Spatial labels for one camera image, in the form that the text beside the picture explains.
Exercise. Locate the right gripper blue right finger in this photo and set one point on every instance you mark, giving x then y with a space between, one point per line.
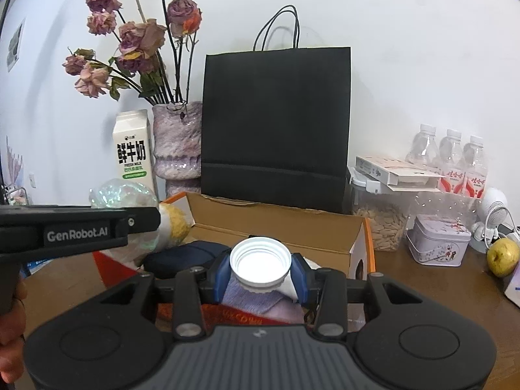
338 289

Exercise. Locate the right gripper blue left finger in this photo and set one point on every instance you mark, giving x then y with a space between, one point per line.
197 284

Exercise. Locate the purple knitted cloth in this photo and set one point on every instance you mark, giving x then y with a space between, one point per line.
280 304

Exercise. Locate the white plastic lid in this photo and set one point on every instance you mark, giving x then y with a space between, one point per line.
260 264

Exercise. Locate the navy blue pouch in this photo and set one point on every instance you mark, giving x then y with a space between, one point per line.
167 263

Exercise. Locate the yellow white plush hamster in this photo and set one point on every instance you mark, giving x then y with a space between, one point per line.
173 229

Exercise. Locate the mint green roll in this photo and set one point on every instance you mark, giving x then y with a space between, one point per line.
119 193

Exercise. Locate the person left hand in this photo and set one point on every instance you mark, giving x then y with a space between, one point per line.
13 326

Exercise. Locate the red cardboard box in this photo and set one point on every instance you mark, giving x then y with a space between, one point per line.
195 229

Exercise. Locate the clear seed container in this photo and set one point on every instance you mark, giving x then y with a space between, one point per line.
386 210

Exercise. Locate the white green milk carton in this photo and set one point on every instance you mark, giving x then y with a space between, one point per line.
132 139

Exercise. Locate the white metal tin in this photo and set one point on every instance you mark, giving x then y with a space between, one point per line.
437 242

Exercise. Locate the black paper bag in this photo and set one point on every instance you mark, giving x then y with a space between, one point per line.
275 124

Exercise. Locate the purple textured vase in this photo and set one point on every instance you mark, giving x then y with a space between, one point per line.
177 133

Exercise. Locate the water bottle left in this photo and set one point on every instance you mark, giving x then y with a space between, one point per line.
424 150

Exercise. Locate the water bottle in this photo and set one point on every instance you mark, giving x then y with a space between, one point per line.
424 150
476 167
450 163

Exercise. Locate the water bottle middle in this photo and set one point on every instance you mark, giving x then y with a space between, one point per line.
450 163

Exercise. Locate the yellow green apple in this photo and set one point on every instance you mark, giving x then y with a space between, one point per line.
502 257

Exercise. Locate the water bottle right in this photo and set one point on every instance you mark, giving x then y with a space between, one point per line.
476 167

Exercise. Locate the purple white tissue pack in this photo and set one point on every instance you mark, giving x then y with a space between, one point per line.
512 286

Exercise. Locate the dried rose bouquet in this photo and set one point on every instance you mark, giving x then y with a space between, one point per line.
152 58

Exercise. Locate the small white camera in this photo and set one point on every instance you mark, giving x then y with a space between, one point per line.
492 211

